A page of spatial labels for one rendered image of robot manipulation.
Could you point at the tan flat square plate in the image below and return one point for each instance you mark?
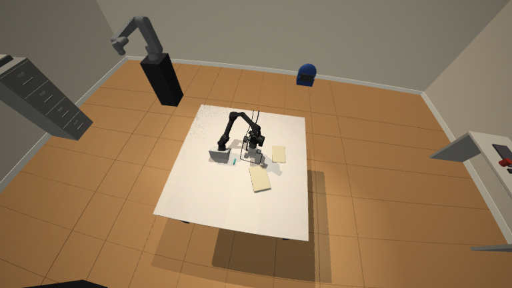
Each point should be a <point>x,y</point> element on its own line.
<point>278,154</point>

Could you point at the beige square block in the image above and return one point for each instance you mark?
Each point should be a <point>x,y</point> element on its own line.
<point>259,178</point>

